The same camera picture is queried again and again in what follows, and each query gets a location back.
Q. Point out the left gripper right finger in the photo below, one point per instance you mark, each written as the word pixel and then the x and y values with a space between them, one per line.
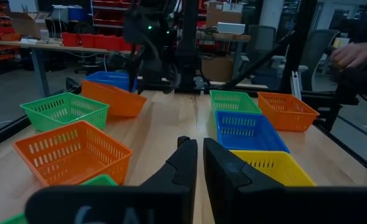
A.
pixel 264 205

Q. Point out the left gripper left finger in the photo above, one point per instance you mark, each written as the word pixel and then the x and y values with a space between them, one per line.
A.
pixel 124 205

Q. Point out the green plastic basket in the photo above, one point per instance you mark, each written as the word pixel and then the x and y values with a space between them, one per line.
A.
pixel 233 107
pixel 37 121
pixel 99 181

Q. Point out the yellow plastic basket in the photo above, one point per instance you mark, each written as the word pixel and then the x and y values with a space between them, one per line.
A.
pixel 280 171

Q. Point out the orange plastic basket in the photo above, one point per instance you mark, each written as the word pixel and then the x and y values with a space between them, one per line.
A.
pixel 295 123
pixel 71 174
pixel 115 99

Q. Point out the blue plastic basket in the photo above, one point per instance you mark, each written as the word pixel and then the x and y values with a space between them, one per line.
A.
pixel 249 141
pixel 105 81

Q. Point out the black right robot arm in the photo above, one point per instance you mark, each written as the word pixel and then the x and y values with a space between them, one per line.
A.
pixel 166 71

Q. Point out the metal rack with red bins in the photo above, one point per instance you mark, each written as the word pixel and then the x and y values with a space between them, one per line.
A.
pixel 107 17

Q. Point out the blue storage bin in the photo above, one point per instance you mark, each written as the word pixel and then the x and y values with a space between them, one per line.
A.
pixel 75 14

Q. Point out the closed cardboard box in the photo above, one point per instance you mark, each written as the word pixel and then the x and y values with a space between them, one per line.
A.
pixel 221 17

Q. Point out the cardboard panel under desk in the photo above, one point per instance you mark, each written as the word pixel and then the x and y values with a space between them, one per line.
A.
pixel 217 70

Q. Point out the small wooden desk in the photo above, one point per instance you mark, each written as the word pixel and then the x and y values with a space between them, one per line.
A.
pixel 230 37

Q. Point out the white flat device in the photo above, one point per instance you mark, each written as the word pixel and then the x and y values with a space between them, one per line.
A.
pixel 231 28

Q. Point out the white cup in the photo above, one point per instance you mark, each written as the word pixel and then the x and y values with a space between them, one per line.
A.
pixel 44 35

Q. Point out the long work table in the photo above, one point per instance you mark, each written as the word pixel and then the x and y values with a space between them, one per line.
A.
pixel 40 71

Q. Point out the open cardboard box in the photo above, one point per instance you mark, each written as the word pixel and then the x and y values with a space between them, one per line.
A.
pixel 25 26

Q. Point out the grey office chair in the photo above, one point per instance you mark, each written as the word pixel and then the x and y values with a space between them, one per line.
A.
pixel 318 49
pixel 261 40

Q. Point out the silver aluminium extrusion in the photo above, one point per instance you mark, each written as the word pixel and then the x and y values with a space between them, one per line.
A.
pixel 295 85

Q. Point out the person's hand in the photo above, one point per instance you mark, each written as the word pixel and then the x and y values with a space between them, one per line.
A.
pixel 354 54

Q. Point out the black aluminium rig frame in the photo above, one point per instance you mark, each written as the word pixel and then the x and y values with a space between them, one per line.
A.
pixel 186 46

